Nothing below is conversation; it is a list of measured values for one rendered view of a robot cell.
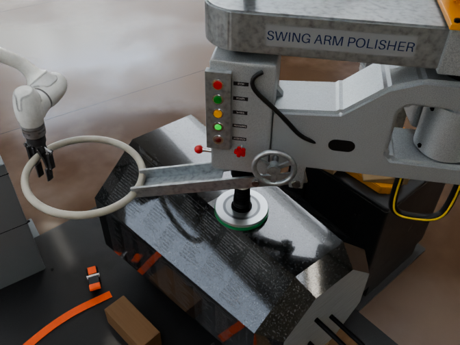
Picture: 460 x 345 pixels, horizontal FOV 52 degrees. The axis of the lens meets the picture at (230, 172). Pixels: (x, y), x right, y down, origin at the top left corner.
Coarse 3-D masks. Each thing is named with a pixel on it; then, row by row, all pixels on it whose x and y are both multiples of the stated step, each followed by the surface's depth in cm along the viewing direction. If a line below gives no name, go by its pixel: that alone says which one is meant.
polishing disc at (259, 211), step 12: (228, 192) 196; (252, 192) 196; (216, 204) 190; (228, 204) 190; (252, 204) 191; (264, 204) 191; (228, 216) 185; (240, 216) 185; (252, 216) 185; (264, 216) 186
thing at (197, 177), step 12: (144, 168) 193; (156, 168) 191; (168, 168) 190; (180, 168) 189; (192, 168) 188; (204, 168) 187; (216, 168) 186; (156, 180) 193; (168, 180) 190; (180, 180) 188; (192, 180) 186; (204, 180) 177; (216, 180) 175; (228, 180) 174; (240, 180) 173; (252, 180) 172; (276, 180) 170; (144, 192) 185; (156, 192) 184; (168, 192) 183; (180, 192) 182; (192, 192) 181
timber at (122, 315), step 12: (120, 300) 242; (108, 312) 237; (120, 312) 237; (132, 312) 237; (120, 324) 231; (132, 324) 232; (144, 324) 232; (132, 336) 227; (144, 336) 227; (156, 336) 228
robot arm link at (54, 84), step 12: (0, 48) 180; (0, 60) 181; (12, 60) 183; (24, 60) 187; (24, 72) 188; (36, 72) 189; (48, 72) 192; (36, 84) 188; (48, 84) 189; (60, 84) 194; (60, 96) 194
